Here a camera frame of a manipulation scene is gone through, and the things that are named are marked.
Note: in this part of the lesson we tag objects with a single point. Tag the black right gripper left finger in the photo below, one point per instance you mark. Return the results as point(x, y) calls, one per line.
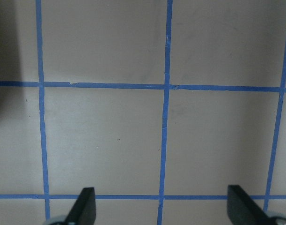
point(83, 211)

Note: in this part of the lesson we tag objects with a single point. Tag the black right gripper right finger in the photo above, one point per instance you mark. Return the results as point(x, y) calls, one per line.
point(242, 210)

